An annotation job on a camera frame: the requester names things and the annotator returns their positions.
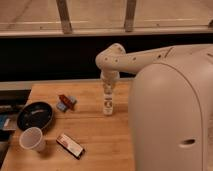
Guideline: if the left metal window post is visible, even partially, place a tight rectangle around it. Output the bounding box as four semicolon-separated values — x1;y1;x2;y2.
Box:
56;0;72;34

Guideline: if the right metal window post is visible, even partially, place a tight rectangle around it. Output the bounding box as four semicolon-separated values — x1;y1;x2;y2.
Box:
124;0;137;32

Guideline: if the black round bowl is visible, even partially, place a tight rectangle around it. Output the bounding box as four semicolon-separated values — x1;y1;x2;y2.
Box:
17;102;53;131

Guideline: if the metal window post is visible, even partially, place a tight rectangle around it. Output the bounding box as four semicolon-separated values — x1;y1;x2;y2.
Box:
56;0;72;34
124;0;137;32

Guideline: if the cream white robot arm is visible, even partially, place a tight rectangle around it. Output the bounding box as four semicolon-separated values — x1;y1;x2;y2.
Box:
96;43;213;171

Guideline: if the red blue snack packet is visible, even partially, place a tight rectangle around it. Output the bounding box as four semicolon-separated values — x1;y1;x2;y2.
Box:
56;95;77;112

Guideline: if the small white bottle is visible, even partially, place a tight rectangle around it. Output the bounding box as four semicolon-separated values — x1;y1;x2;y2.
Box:
103;94;113;115

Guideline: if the white red snack packet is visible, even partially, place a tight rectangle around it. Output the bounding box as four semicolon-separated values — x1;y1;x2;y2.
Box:
56;133;85;159

